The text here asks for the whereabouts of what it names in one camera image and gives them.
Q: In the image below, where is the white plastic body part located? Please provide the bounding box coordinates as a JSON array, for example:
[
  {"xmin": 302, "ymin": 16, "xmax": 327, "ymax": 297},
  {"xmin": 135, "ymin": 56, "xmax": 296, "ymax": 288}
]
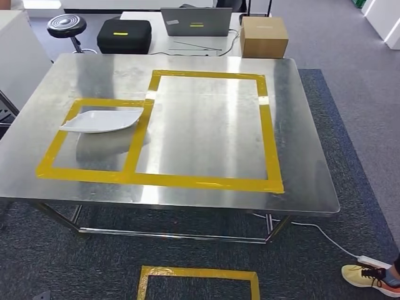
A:
[{"xmin": 58, "ymin": 106, "xmax": 145, "ymax": 134}]

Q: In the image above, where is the steel workbench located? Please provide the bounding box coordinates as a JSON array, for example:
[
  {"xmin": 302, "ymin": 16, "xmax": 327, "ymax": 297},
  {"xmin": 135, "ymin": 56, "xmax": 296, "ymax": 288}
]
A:
[{"xmin": 0, "ymin": 52, "xmax": 341, "ymax": 245}]

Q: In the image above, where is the yellow workbench tape outline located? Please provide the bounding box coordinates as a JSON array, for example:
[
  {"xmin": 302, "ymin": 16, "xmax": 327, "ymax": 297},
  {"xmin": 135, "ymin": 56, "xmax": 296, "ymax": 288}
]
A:
[{"xmin": 35, "ymin": 69, "xmax": 285, "ymax": 194}]

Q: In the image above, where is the yellow floor tape square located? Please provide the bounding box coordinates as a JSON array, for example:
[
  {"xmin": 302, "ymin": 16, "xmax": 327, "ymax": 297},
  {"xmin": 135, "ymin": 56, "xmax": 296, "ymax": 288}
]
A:
[{"xmin": 137, "ymin": 264, "xmax": 261, "ymax": 300}]

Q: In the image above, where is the white office desk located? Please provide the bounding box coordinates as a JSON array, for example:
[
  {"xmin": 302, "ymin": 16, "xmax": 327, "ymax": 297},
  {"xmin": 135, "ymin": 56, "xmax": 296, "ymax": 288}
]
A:
[{"xmin": 118, "ymin": 10, "xmax": 248, "ymax": 58}]

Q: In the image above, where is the grey laptop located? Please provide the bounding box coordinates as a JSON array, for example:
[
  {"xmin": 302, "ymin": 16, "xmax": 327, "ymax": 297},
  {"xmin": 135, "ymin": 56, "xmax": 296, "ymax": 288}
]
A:
[{"xmin": 160, "ymin": 7, "xmax": 233, "ymax": 38}]

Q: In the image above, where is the brown cardboard box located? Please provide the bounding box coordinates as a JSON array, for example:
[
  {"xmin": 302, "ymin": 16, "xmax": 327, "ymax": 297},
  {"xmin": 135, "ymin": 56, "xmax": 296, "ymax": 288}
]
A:
[{"xmin": 239, "ymin": 16, "xmax": 289, "ymax": 59}]

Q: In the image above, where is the black router with antennas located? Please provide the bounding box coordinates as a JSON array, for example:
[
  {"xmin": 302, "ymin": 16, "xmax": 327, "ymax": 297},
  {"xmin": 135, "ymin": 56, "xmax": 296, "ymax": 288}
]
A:
[{"xmin": 238, "ymin": 0, "xmax": 273, "ymax": 26}]

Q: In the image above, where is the black carrying case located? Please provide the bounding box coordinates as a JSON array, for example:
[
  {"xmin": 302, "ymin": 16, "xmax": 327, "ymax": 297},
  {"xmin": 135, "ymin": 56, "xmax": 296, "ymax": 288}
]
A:
[{"xmin": 96, "ymin": 18, "xmax": 153, "ymax": 56}]

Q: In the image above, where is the black round stool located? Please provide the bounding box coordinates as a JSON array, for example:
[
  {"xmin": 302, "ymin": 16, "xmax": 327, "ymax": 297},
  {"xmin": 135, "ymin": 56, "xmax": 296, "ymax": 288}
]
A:
[{"xmin": 47, "ymin": 13, "xmax": 98, "ymax": 54}]

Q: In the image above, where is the white power strip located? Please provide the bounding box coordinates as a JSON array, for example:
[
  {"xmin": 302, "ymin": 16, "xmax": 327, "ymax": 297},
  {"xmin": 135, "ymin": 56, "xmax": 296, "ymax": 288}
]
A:
[{"xmin": 357, "ymin": 255, "xmax": 392, "ymax": 271}]

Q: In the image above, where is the white cabinet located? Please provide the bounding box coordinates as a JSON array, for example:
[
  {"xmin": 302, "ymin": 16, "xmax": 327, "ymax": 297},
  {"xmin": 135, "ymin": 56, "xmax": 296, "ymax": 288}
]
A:
[{"xmin": 361, "ymin": 0, "xmax": 400, "ymax": 51}]

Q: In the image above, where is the black desk cable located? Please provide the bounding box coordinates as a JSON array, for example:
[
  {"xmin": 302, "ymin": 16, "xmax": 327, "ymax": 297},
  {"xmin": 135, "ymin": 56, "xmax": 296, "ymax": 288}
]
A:
[{"xmin": 149, "ymin": 29, "xmax": 241, "ymax": 58}]

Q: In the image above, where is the long white floor cable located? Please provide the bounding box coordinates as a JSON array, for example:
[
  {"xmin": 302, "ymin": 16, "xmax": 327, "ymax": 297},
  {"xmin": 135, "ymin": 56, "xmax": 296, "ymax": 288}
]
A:
[{"xmin": 252, "ymin": 212, "xmax": 360, "ymax": 259}]

